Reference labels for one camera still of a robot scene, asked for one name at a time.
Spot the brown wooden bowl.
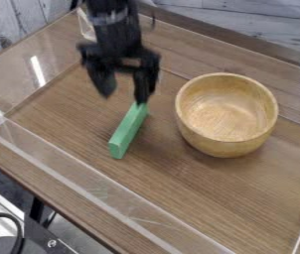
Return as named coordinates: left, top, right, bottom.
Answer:
left=175, top=72, right=278, bottom=158

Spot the black table leg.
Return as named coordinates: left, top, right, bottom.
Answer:
left=29, top=197, right=45, bottom=223

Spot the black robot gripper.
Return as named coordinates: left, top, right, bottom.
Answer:
left=76, top=16, right=160, bottom=104

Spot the clear acrylic tray wall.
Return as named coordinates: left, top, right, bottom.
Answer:
left=0, top=7, right=300, bottom=254

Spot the clear acrylic corner bracket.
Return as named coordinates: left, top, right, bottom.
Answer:
left=76, top=8, right=96, bottom=42

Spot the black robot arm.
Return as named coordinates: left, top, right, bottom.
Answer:
left=76, top=0, right=160, bottom=104

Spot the black chair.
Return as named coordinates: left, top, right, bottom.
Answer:
left=0, top=212, right=77, bottom=254

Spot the green rectangular block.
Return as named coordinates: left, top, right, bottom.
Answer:
left=107, top=103, right=148, bottom=159

